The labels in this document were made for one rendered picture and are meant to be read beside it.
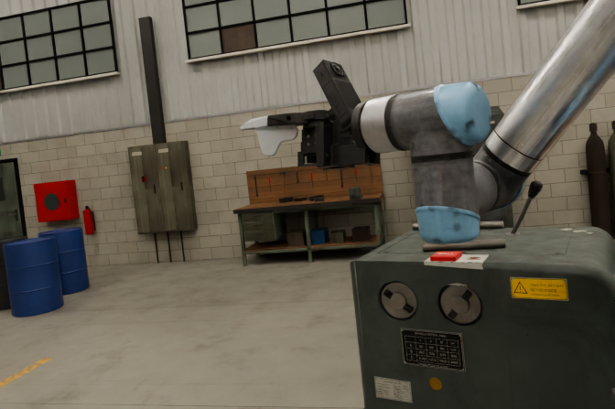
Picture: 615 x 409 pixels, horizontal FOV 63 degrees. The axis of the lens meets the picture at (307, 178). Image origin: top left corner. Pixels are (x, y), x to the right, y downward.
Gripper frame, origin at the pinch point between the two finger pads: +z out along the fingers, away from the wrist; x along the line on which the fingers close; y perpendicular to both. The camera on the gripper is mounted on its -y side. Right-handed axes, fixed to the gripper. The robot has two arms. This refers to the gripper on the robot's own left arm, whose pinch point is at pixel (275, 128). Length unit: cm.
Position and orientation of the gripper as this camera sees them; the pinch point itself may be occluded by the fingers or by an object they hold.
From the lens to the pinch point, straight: 83.3
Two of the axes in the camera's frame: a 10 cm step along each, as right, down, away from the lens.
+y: 0.1, 10.0, -0.6
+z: -7.3, 0.5, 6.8
